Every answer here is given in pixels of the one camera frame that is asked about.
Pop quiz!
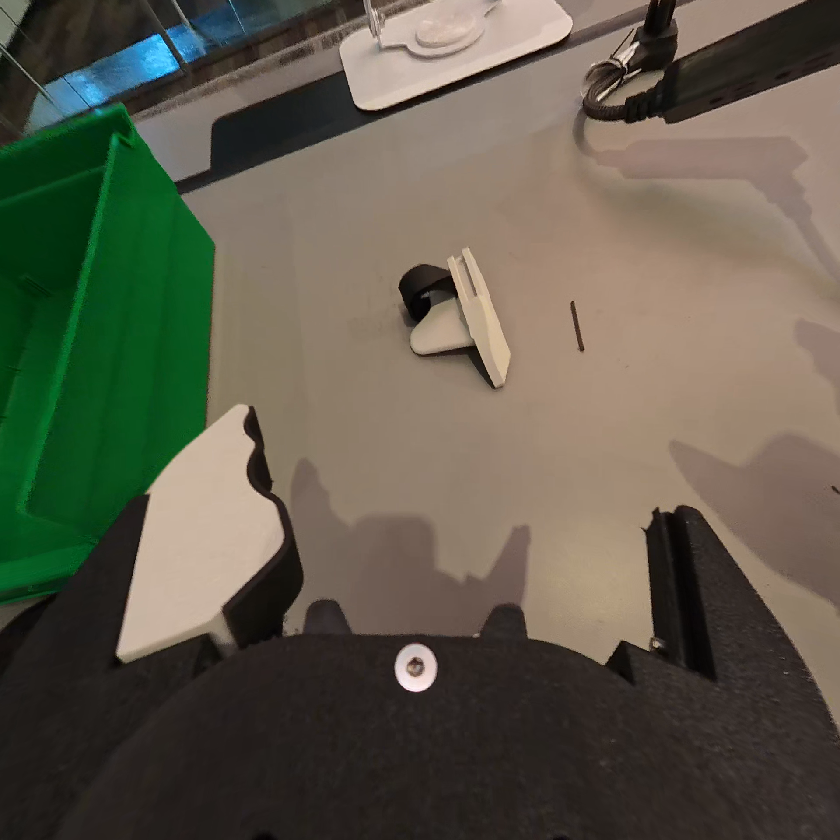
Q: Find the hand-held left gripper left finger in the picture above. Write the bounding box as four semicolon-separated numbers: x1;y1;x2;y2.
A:
115;404;305;665

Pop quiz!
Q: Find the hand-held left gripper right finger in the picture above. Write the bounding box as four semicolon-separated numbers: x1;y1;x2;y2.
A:
398;247;513;390

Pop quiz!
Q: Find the black power plug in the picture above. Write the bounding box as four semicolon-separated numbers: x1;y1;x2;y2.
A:
629;0;681;70

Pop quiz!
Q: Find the black power strip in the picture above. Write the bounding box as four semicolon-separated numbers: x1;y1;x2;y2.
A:
661;12;840;127

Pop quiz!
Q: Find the green plastic bin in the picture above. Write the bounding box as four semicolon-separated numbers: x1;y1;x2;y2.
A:
0;104;217;606

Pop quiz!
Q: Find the white monitor stand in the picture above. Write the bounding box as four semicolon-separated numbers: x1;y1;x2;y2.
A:
339;0;574;112

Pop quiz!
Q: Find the glass partition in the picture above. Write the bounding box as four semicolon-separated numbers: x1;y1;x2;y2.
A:
0;0;368;129

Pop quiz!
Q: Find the braided grey power cable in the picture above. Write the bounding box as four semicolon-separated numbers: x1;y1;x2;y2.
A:
581;56;672;127

